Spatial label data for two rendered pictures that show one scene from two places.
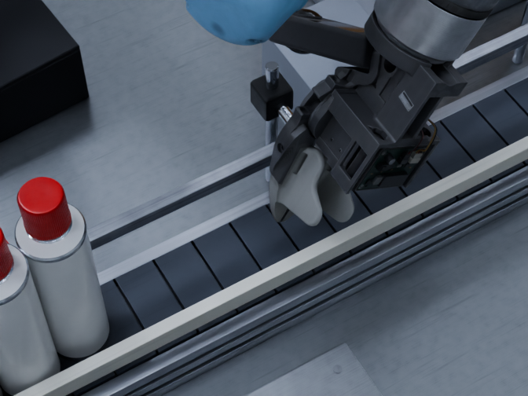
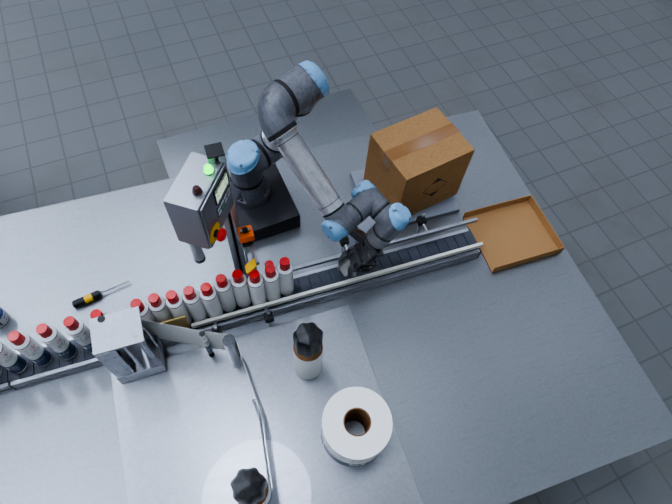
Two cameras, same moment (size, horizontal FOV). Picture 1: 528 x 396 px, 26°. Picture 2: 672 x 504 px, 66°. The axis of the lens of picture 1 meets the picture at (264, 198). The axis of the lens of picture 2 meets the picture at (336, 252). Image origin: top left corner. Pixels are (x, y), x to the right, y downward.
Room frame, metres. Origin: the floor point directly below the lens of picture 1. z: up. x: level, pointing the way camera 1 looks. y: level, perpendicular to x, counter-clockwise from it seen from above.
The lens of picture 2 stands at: (-0.32, -0.10, 2.53)
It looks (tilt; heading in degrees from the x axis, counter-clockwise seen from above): 60 degrees down; 7
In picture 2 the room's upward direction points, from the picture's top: 6 degrees clockwise
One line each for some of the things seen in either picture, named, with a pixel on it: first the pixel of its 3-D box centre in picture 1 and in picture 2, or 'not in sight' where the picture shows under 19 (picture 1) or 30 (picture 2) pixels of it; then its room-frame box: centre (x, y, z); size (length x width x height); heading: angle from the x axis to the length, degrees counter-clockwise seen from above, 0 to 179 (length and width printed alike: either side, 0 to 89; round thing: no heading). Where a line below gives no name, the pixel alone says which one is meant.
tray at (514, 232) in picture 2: not in sight; (512, 232); (0.91, -0.63, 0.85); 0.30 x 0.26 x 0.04; 120
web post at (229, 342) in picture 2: not in sight; (232, 351); (0.17, 0.25, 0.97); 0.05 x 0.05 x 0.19
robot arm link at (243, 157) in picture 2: not in sight; (246, 162); (0.82, 0.39, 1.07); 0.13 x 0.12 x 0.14; 146
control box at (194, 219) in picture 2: not in sight; (201, 202); (0.42, 0.36, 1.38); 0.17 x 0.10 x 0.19; 176
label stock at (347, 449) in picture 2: not in sight; (355, 427); (0.03, -0.16, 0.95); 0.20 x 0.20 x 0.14
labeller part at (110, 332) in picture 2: not in sight; (116, 330); (0.10, 0.54, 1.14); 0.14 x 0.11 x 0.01; 120
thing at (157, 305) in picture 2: not in sight; (161, 311); (0.24, 0.50, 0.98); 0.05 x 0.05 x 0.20
